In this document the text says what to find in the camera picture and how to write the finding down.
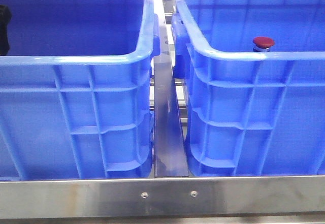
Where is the blue empty target bin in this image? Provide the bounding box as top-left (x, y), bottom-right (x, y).
top-left (174, 0), bottom-right (324, 177)

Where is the blue bin holding buttons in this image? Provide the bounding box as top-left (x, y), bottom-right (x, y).
top-left (1, 0), bottom-right (159, 181)

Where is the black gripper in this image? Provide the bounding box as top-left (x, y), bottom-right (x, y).
top-left (0, 5), bottom-right (12, 56)

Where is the metal rack frame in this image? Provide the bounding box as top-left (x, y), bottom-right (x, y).
top-left (0, 0), bottom-right (325, 219)

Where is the red button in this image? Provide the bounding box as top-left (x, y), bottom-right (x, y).
top-left (253, 37), bottom-right (275, 52)

